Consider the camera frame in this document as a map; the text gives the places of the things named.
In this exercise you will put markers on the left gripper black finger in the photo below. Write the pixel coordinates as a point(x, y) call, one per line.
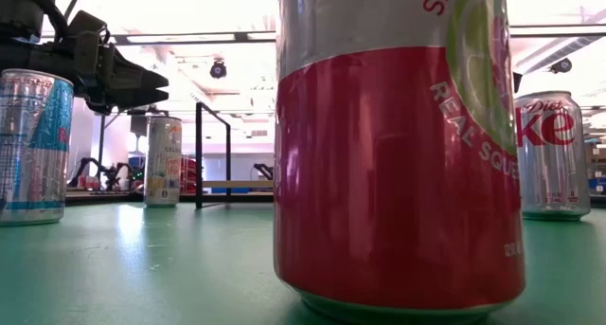
point(132, 78)
point(137, 99)

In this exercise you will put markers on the wooden shelf with black frame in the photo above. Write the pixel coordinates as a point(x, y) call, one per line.
point(199, 149)

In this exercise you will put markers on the black background workbench frame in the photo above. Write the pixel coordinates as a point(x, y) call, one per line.
point(101, 145)

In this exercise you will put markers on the shelving with cardboard boxes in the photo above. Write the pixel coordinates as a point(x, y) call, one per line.
point(597, 159)

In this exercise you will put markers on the white Celsius can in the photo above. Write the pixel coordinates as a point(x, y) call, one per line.
point(163, 173)

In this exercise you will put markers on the black ceiling dome camera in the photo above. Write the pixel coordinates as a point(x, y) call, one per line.
point(218, 69)
point(561, 65)

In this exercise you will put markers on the silver Diet Coke can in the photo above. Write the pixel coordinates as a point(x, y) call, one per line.
point(551, 164)

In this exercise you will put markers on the red white Spindrift can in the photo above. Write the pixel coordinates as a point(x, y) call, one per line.
point(379, 173)

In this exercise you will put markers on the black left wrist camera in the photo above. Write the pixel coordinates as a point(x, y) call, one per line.
point(87, 24)

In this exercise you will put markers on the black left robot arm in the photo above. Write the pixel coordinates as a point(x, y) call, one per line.
point(28, 12)

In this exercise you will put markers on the green table mat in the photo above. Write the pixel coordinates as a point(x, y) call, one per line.
point(142, 268)

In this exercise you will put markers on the blue storage bin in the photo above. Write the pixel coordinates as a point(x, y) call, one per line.
point(232, 191)

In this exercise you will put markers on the black background robot arm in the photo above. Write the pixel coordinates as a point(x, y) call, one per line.
point(87, 166)
point(265, 171)
point(116, 171)

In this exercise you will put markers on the red storage bin rack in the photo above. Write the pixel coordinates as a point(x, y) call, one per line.
point(188, 173)

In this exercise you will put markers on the blue silver Red Bull can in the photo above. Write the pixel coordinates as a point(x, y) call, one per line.
point(33, 149)

